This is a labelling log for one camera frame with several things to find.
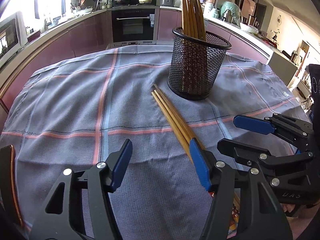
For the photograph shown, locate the plaid grey tablecloth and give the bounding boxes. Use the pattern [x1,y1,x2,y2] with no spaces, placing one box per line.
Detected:
[1,46,307,239]

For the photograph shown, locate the bamboo chopstick in holder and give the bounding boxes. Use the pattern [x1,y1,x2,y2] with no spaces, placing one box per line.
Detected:
[193,0,206,41]
[182,0,191,36]

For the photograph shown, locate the smartphone with orange edge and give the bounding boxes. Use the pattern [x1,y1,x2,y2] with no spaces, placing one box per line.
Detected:
[1,145,24,227]

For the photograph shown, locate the black camera box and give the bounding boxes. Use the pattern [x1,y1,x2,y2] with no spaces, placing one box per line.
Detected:
[308,64,320,133]

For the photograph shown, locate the white bowl on counter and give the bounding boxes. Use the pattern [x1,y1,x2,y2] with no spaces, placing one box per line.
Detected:
[242,24,259,34]

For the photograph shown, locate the white microwave oven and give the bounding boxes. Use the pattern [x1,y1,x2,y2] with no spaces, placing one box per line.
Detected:
[1,11,28,67]

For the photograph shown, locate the black built-in oven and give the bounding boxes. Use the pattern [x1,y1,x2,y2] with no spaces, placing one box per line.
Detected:
[109,5,159,47]

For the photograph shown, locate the right hand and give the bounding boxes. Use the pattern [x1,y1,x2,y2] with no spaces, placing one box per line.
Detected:
[287,203,319,239]

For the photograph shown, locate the mint green kettle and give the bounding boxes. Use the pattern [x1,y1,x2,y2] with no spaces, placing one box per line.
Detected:
[220,1,243,27]

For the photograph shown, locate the black mesh utensil holder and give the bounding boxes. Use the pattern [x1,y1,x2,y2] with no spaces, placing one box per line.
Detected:
[168,27,232,101]

